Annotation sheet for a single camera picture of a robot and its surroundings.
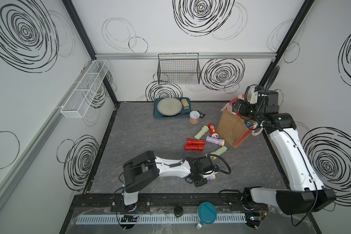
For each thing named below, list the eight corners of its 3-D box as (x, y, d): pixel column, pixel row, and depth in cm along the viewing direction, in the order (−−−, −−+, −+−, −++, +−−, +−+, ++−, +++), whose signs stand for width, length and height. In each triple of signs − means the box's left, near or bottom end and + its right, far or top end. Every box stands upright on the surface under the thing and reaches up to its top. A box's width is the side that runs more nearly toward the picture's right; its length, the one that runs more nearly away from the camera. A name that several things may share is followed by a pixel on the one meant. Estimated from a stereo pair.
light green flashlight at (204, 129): (194, 138, 100) (194, 135, 98) (203, 126, 106) (204, 124, 104) (199, 141, 98) (199, 139, 96) (208, 130, 104) (209, 127, 102)
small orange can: (189, 123, 108) (190, 119, 104) (189, 114, 114) (189, 110, 110) (199, 123, 108) (200, 119, 104) (198, 114, 114) (199, 110, 110)
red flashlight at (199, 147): (184, 151, 94) (184, 149, 91) (184, 146, 96) (184, 144, 94) (203, 151, 94) (203, 149, 91) (202, 146, 96) (203, 144, 94)
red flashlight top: (187, 145, 97) (187, 143, 95) (186, 140, 99) (187, 138, 97) (205, 145, 97) (206, 143, 95) (204, 140, 99) (205, 138, 97)
